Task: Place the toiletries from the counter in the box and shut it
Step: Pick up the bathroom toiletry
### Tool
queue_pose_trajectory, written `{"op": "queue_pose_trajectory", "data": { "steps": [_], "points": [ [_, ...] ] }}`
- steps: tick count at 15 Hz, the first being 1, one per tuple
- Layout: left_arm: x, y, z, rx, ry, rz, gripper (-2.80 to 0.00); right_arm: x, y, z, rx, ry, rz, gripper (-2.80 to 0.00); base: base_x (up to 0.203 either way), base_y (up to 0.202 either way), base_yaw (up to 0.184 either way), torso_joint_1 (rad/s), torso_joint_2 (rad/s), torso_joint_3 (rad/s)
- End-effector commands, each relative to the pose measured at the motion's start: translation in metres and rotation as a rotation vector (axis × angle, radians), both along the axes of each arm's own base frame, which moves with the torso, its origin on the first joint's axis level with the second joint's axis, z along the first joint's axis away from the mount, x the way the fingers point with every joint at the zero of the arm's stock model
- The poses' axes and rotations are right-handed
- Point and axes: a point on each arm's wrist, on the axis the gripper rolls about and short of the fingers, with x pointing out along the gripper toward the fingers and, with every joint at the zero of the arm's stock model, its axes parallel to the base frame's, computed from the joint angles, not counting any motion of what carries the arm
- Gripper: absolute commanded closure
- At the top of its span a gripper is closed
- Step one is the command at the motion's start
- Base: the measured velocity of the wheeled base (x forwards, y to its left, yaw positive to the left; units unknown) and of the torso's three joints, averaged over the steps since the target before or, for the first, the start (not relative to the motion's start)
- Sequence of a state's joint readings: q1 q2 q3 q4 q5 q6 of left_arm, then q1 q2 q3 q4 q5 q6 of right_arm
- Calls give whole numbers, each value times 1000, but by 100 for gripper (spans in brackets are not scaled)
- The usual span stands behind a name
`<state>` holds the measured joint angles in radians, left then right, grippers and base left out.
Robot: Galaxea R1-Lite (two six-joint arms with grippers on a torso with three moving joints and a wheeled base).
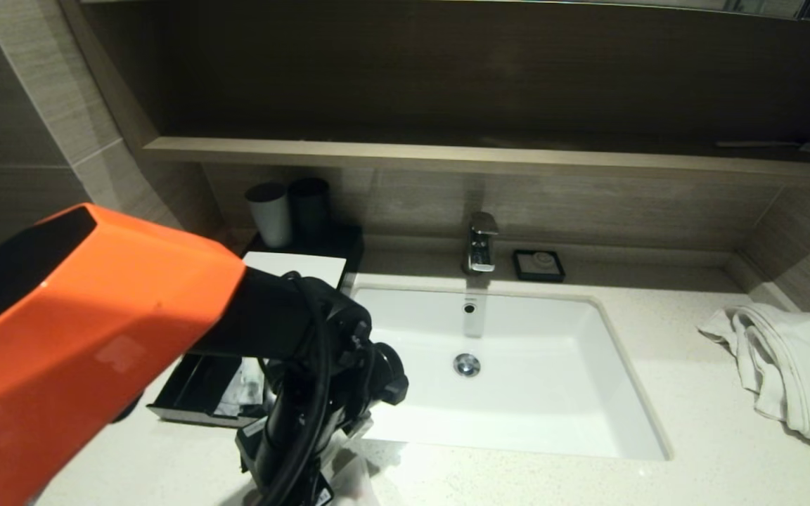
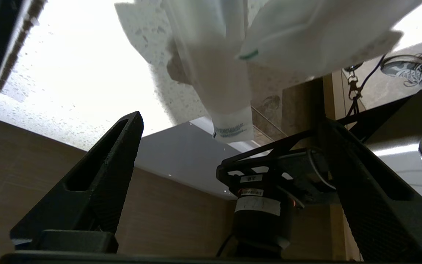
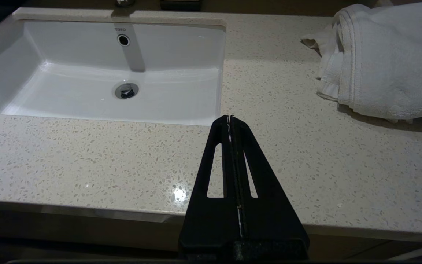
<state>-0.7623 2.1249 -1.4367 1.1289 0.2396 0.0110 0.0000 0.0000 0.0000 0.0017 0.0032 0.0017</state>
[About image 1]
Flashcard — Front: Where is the white sachet with red print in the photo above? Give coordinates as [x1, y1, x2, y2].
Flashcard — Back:
[331, 453, 382, 506]

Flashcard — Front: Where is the black cup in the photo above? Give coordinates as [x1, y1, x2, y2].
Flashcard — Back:
[288, 176, 332, 241]

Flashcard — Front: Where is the white packet with green label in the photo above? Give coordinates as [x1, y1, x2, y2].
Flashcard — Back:
[214, 357, 269, 420]

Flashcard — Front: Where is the grey cup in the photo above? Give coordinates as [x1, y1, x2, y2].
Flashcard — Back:
[245, 182, 294, 249]

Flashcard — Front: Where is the white rectangular sink basin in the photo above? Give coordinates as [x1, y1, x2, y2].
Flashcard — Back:
[349, 284, 674, 463]

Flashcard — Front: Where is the chrome faucet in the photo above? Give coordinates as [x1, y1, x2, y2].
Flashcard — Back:
[462, 211, 500, 275]

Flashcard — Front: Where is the black square soap dish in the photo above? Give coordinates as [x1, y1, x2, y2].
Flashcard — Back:
[512, 249, 567, 284]

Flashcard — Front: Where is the white crumpled towel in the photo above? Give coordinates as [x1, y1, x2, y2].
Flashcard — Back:
[696, 302, 810, 450]

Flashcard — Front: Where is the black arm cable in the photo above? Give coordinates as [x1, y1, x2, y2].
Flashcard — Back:
[254, 271, 335, 506]

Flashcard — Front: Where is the wooden wall shelf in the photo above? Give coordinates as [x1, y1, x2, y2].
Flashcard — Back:
[141, 136, 810, 186]

